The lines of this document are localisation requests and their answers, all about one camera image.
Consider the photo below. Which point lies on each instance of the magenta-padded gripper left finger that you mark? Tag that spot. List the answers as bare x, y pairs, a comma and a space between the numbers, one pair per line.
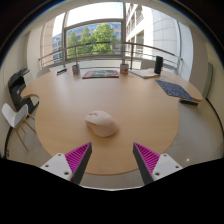
56, 164

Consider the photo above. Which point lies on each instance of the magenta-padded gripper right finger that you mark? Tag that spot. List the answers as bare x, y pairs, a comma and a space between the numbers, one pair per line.
166, 165

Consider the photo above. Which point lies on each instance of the pale pink computer mouse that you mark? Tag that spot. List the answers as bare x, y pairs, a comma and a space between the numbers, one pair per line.
101, 124

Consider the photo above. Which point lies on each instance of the green trees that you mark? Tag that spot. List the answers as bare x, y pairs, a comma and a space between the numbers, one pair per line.
100, 36

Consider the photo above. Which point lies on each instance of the black tall drink bottle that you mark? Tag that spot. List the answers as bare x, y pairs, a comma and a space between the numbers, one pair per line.
158, 65

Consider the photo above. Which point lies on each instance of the red and green book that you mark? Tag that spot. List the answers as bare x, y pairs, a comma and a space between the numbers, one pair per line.
100, 74

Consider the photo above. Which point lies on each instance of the small printed can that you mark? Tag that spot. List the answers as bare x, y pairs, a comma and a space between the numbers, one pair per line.
75, 69

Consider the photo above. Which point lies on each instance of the blue patterned mouse pad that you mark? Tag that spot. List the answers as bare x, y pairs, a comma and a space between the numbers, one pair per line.
174, 89

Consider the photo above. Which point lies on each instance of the black printer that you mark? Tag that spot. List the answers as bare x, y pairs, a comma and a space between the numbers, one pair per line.
16, 88

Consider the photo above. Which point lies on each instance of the light blue magazine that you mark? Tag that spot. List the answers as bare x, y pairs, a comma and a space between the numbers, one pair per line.
144, 73

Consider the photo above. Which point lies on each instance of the metal balcony railing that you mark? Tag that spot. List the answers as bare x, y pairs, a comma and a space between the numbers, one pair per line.
100, 43

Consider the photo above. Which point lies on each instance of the white chair with wooden legs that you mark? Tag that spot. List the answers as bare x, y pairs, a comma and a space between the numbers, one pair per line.
14, 116

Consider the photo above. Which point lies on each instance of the white printed cup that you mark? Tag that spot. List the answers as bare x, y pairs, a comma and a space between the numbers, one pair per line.
124, 68

